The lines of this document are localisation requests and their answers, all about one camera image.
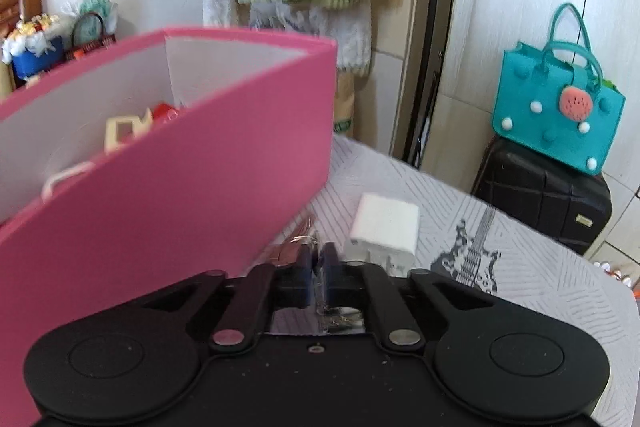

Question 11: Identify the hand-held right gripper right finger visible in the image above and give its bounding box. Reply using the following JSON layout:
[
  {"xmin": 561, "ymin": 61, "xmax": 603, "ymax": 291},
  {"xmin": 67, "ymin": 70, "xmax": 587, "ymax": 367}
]
[{"xmin": 319, "ymin": 241, "xmax": 494, "ymax": 354}]

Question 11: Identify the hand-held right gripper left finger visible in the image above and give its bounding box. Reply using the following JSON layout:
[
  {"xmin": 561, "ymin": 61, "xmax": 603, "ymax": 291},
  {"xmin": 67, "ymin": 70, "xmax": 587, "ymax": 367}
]
[{"xmin": 142, "ymin": 244, "xmax": 314, "ymax": 356}]

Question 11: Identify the pink cardboard shoe box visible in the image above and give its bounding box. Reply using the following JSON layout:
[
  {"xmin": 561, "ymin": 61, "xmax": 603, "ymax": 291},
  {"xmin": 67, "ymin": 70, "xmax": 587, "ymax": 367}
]
[{"xmin": 0, "ymin": 25, "xmax": 337, "ymax": 426}]

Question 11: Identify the cream hair claw clip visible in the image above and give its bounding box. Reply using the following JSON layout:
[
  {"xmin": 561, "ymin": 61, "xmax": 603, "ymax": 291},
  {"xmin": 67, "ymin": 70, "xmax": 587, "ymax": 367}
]
[{"xmin": 103, "ymin": 106, "xmax": 154, "ymax": 153}]

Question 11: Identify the white device teal screen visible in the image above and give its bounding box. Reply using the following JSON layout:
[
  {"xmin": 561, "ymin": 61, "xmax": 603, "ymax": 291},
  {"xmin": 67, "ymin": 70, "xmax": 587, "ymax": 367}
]
[{"xmin": 40, "ymin": 160, "xmax": 96, "ymax": 200}]

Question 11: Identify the white charger plug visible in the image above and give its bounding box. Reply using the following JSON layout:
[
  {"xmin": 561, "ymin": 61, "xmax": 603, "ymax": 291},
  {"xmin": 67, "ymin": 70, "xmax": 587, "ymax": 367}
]
[{"xmin": 348, "ymin": 192, "xmax": 420, "ymax": 276}]

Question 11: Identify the brown paper bag green label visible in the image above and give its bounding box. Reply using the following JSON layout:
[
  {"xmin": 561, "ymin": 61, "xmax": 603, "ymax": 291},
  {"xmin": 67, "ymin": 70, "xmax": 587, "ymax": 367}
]
[{"xmin": 333, "ymin": 71, "xmax": 357, "ymax": 138}]

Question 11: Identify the red patterned paper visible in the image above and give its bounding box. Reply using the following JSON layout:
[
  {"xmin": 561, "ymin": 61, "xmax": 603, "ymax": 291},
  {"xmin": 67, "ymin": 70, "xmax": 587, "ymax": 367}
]
[{"xmin": 149, "ymin": 102, "xmax": 189, "ymax": 123}]

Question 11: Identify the black hard suitcase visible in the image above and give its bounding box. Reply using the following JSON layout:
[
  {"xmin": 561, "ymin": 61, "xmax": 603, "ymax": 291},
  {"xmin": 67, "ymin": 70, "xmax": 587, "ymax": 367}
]
[{"xmin": 472, "ymin": 136, "xmax": 614, "ymax": 256}]

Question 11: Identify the teal felt handbag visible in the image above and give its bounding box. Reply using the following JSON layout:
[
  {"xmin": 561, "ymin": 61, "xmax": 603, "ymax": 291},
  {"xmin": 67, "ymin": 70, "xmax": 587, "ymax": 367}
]
[{"xmin": 491, "ymin": 2, "xmax": 627, "ymax": 176}]

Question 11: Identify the woven checked basket bag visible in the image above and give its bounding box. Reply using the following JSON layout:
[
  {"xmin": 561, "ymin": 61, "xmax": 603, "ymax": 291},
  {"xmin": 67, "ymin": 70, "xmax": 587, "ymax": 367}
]
[{"xmin": 69, "ymin": 12, "xmax": 121, "ymax": 58}]

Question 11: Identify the green white plastic pack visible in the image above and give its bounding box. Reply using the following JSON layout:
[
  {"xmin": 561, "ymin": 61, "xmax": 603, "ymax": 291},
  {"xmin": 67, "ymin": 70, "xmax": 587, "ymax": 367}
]
[{"xmin": 62, "ymin": 0, "xmax": 119, "ymax": 38}]

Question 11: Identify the blue flower bucket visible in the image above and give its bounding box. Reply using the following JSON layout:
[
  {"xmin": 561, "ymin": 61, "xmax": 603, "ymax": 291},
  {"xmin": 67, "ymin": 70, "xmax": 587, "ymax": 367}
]
[{"xmin": 2, "ymin": 14, "xmax": 69, "ymax": 80}]

